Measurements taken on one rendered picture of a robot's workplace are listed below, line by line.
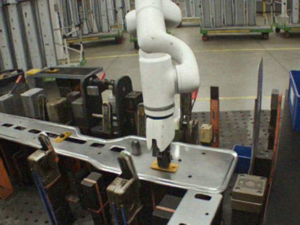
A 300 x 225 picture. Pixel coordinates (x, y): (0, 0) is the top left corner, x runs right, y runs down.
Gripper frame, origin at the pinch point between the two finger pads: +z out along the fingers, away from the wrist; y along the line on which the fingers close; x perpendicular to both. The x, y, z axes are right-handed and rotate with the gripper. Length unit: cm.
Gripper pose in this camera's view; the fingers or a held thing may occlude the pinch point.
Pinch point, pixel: (164, 158)
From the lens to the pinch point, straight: 90.4
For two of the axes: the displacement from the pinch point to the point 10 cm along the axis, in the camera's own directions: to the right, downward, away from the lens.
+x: 8.9, 1.0, -4.5
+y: -4.5, 4.1, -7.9
